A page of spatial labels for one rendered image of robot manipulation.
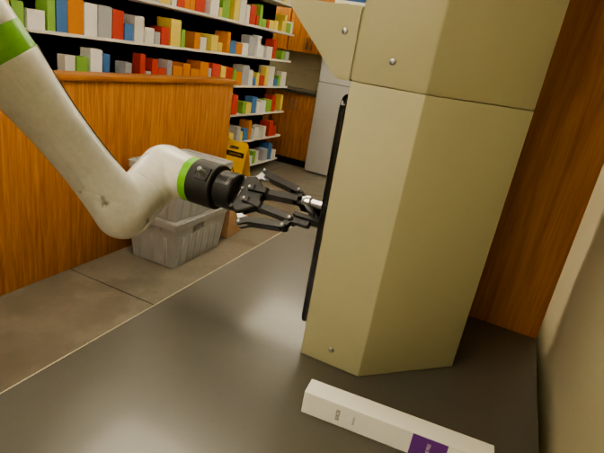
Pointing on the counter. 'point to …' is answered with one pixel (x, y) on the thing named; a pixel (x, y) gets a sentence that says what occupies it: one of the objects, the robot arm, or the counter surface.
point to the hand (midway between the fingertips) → (314, 216)
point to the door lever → (311, 206)
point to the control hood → (333, 31)
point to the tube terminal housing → (423, 175)
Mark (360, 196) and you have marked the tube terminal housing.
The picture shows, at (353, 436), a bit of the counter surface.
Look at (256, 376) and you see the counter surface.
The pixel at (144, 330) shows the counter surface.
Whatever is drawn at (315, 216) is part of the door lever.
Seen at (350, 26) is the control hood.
